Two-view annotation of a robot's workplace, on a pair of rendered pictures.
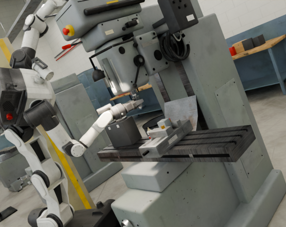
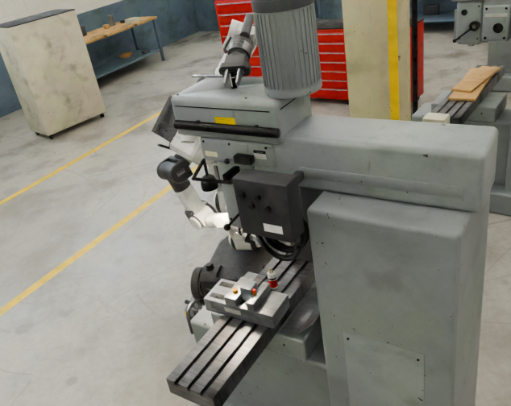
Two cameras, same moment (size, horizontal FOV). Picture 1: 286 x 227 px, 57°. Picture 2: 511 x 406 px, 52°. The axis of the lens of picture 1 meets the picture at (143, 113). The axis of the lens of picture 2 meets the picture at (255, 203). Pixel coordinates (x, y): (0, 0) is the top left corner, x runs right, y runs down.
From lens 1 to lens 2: 244 cm
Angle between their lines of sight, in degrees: 73
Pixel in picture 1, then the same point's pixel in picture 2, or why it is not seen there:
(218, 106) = (342, 350)
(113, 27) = (218, 150)
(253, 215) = not seen: outside the picture
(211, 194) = (290, 395)
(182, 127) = (252, 313)
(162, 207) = not seen: hidden behind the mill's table
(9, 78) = (169, 116)
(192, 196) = (257, 369)
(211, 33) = (405, 262)
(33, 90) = (177, 142)
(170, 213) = not seen: hidden behind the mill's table
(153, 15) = (307, 157)
